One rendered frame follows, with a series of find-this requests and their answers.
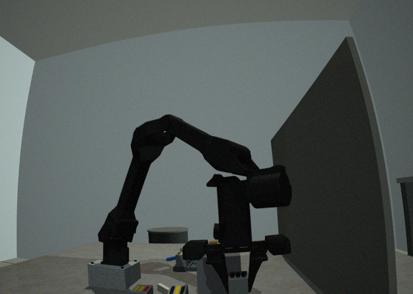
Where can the grey flat panel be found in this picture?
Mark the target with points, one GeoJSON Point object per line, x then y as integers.
{"type": "Point", "coordinates": [339, 221]}

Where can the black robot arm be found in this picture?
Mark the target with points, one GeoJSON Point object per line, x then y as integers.
{"type": "Point", "coordinates": [269, 187]}

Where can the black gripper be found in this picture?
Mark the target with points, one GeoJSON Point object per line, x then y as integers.
{"type": "Point", "coordinates": [235, 232]}

